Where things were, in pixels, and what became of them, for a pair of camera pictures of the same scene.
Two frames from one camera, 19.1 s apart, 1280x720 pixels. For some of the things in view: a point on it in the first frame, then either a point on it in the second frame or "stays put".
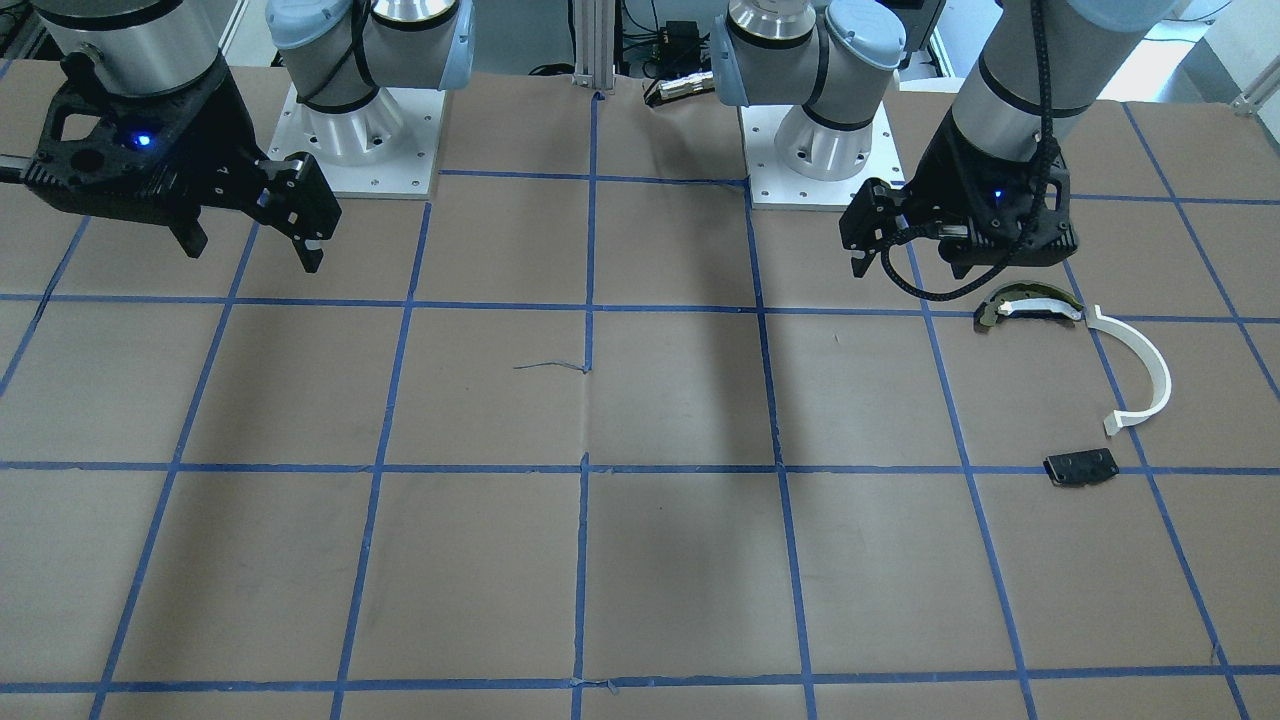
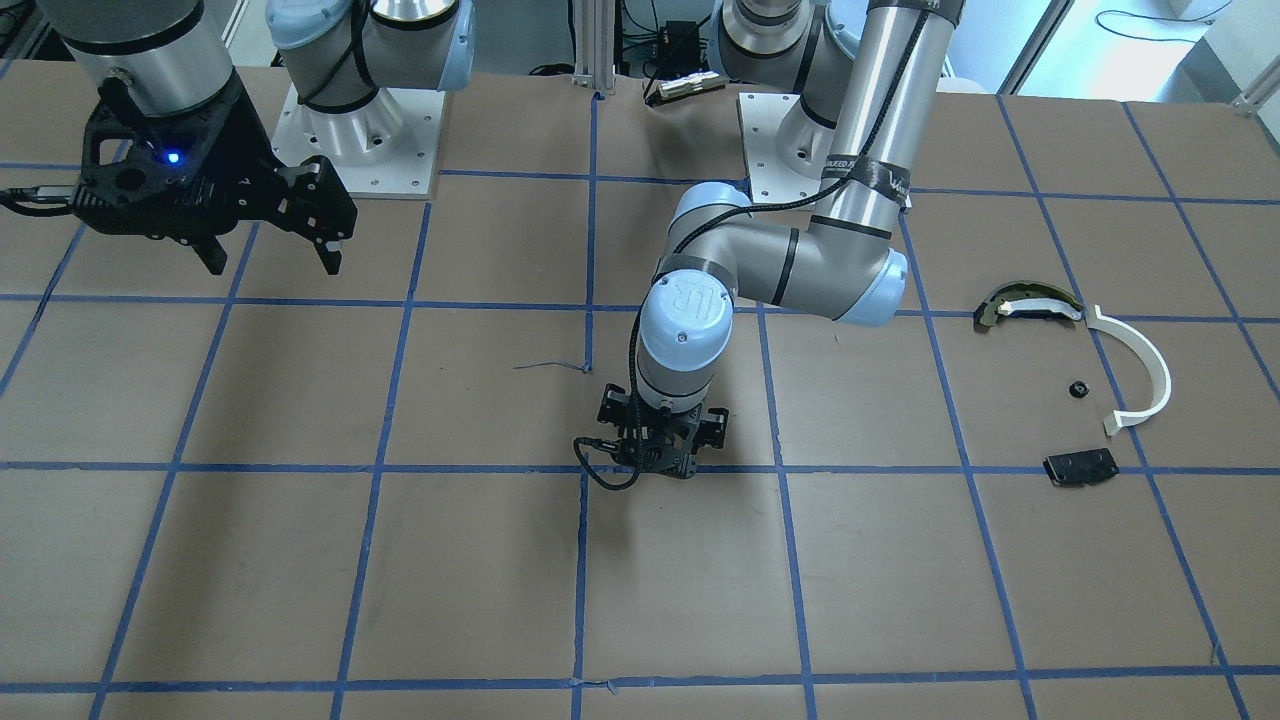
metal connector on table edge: (679, 88) stays put
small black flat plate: (1082, 467) stays put
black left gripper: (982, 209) -> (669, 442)
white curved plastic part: (1094, 317) stays put
